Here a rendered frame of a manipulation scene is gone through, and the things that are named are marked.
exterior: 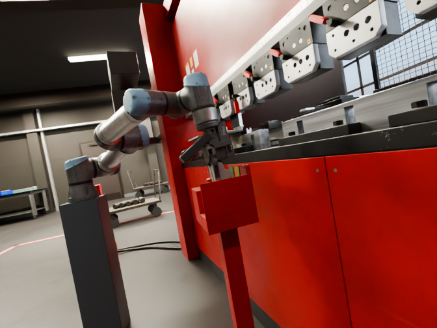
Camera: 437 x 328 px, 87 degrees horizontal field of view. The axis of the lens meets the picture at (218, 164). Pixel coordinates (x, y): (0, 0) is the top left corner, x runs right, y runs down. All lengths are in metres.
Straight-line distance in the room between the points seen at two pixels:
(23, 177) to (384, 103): 9.85
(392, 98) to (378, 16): 0.20
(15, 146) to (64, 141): 1.45
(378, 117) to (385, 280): 0.40
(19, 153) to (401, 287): 9.96
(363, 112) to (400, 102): 0.09
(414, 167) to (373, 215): 0.15
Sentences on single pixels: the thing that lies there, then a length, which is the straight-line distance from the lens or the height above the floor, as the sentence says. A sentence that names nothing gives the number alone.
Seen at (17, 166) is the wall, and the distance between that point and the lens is 10.07.
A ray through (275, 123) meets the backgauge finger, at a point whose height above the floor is 1.01.
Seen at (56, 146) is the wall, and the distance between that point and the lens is 9.57.
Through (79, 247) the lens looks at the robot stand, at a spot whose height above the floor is 0.55.
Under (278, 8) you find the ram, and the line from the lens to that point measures 1.03.
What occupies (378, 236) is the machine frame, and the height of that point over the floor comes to 0.63.
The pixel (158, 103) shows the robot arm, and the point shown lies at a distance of 0.72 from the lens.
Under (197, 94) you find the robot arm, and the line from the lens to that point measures 0.70.
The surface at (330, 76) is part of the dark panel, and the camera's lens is 1.52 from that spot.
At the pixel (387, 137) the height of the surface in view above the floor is 0.86.
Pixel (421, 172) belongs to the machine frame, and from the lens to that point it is 0.58.
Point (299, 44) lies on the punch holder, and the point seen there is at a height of 1.20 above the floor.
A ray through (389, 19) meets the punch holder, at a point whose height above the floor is 1.13.
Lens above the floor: 0.88
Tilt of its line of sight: 2 degrees down
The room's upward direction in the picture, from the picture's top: 10 degrees counter-clockwise
